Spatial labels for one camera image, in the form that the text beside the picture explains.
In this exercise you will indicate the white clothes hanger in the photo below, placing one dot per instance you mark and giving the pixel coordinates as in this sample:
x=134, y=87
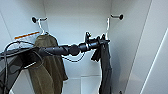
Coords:
x=41, y=28
x=108, y=28

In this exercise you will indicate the black t-shirt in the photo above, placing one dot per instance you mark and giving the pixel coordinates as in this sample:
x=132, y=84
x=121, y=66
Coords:
x=105, y=66

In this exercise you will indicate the white wardrobe door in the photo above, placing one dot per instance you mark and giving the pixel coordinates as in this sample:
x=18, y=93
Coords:
x=156, y=33

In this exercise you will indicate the white wardrobe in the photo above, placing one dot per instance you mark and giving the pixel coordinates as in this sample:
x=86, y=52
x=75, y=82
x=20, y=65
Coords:
x=76, y=20

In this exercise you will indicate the white inner shelf box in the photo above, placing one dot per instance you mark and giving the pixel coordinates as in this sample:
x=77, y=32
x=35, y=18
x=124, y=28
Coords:
x=90, y=85

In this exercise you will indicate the olive green jacket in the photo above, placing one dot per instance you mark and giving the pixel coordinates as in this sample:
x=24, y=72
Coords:
x=50, y=71

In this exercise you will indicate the orange and white warning label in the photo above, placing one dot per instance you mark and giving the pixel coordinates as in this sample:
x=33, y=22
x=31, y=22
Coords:
x=26, y=34

